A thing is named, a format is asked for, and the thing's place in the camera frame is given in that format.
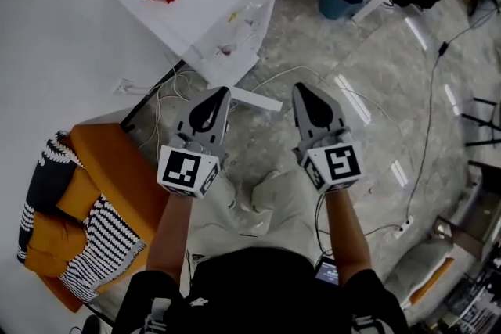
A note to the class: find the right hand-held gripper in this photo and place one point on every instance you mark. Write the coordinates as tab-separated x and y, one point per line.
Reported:
340	164

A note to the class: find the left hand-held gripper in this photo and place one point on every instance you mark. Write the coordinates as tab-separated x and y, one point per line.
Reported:
180	168

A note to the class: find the white panel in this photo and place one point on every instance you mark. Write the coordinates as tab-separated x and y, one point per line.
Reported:
258	99

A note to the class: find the white water dispenser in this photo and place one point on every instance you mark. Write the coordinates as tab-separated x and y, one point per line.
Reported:
164	17

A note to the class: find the person's left forearm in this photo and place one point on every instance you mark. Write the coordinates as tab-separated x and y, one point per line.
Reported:
168	238

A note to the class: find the person's right forearm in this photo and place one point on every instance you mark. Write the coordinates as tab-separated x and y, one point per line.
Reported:
346	238

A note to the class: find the person's beige trousers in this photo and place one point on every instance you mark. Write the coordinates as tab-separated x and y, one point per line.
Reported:
289	207

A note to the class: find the person's right white shoe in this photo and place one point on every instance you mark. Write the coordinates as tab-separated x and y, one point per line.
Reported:
262	199

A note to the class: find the orange sofa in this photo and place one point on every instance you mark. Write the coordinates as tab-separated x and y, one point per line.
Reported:
113	164

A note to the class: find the white power strip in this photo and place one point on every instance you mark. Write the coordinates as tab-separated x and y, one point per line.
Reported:
405	226

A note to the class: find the black white striped blanket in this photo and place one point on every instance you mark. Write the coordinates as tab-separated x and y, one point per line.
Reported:
105	242

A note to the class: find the person's black shirt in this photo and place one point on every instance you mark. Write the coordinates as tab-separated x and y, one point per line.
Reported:
254	293

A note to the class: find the grey orange cushion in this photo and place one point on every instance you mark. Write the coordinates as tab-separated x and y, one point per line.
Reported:
415	270

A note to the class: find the grey brown chair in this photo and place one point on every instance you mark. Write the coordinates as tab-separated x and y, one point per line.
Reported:
469	242

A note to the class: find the white wall socket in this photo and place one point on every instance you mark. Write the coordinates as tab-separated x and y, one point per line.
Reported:
124	87

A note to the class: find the black frame chair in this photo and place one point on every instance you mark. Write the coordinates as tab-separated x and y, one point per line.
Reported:
481	120

